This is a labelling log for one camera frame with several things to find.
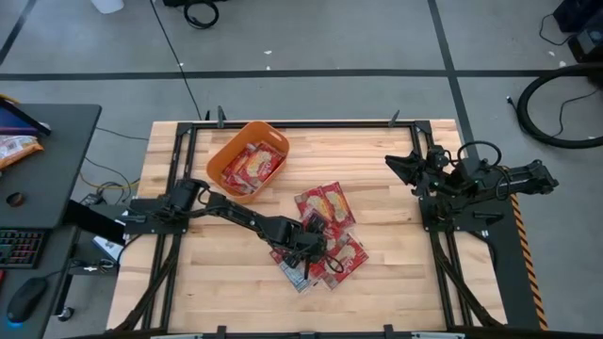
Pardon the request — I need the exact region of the coiled black cable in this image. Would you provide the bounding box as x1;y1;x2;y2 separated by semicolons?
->
182;0;220;30

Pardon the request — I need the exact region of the black backlit keyboard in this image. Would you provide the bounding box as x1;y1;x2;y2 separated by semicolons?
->
0;229;51;270

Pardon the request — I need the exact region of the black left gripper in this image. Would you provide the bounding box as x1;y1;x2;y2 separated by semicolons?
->
286;214;331;283

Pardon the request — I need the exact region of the yellow floor cable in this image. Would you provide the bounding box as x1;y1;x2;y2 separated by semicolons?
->
77;171;141;192

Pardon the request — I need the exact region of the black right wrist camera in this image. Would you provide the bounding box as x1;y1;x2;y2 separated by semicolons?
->
426;144;449;167

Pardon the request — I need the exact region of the black desk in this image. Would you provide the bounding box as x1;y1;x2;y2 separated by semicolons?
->
0;103;103;339

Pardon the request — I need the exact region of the long black floor cable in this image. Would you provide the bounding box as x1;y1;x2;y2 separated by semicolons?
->
149;0;204;121

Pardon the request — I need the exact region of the black aluminium table frame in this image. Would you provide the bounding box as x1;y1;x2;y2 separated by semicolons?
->
112;110;511;339

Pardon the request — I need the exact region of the orange snack bag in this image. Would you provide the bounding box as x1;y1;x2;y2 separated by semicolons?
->
0;135;45;171

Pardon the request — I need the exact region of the black computer mouse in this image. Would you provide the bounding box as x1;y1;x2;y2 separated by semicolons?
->
6;276;48;325

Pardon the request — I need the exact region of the yellow black hazard strip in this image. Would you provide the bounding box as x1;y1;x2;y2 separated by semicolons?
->
508;192;550;331

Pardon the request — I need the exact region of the dark tablet screen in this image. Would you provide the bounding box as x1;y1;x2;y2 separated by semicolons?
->
0;96;52;137

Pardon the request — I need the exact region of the white box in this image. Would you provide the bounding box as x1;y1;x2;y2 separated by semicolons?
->
91;234;125;263

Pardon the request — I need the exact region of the orange plastic basket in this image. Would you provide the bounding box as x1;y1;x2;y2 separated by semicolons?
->
205;121;291;204

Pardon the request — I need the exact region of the thick black hose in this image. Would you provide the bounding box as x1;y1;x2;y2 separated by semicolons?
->
515;62;603;151

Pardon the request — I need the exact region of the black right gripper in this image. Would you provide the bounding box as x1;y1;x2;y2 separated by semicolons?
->
384;145;456;195

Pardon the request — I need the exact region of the black equipment case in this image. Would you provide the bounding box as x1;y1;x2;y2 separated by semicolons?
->
553;0;603;63

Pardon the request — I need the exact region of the white container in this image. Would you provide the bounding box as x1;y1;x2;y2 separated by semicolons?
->
90;0;125;15

